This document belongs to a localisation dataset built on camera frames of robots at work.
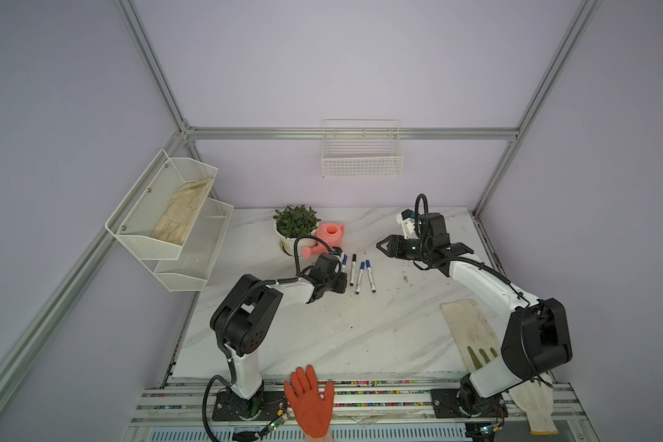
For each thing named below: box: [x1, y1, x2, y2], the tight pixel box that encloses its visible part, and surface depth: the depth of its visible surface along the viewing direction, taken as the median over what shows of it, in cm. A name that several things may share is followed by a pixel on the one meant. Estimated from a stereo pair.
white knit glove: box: [508, 372, 559, 436], surface depth 75 cm
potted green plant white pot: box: [272, 203, 322, 258], surface depth 97 cm
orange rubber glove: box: [283, 364, 335, 438], surface depth 75 cm
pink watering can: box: [301, 221, 345, 260], surface depth 100 cm
